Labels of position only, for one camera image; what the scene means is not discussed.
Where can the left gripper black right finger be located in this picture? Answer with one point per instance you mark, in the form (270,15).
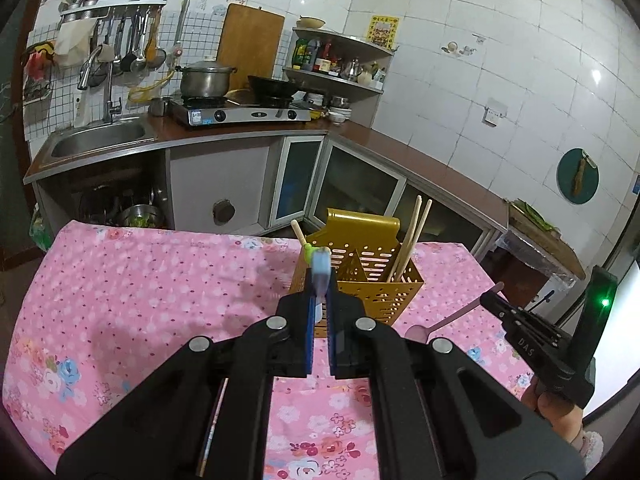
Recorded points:
(436,413)

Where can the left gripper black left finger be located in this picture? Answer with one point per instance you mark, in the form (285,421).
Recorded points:
(204,413)

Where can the pink plastic spoon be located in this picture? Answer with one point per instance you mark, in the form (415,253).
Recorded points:
(422,334)

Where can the wooden chopstick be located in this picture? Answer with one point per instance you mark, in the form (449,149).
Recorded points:
(425,211)
(396,270)
(298,232)

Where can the light blue plastic spoon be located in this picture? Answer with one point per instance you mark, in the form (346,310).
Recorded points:
(320,266)

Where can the kitchen counter cabinet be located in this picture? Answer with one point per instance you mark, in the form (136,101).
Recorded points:
(257,178)

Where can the right hand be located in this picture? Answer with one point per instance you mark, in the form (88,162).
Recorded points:
(564,417)

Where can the pink floral tablecloth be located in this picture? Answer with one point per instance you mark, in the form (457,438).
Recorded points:
(107,306)

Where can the yellow plastic utensil holder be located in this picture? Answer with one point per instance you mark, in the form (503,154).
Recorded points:
(363,249)

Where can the steel sink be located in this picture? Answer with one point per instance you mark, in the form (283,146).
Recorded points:
(98,138)

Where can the steel gas stove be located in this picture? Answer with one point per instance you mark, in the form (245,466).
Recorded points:
(194,113)

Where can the steel faucet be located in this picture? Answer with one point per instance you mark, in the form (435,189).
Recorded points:
(100,66)

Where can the steel cooking pot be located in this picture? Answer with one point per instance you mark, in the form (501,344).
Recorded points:
(205,79)

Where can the black wok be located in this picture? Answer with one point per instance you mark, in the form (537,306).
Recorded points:
(269,92)

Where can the corner shelf with bottles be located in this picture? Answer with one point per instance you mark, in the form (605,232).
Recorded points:
(335,63)

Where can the wooden cutting board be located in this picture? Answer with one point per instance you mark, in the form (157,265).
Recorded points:
(249,43)

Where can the green round wall board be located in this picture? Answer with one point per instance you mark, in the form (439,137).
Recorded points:
(577,176)

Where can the yellow wall picture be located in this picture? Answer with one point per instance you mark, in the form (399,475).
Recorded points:
(382,31)

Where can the wall utensil rack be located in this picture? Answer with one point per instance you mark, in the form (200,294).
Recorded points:
(114,27)

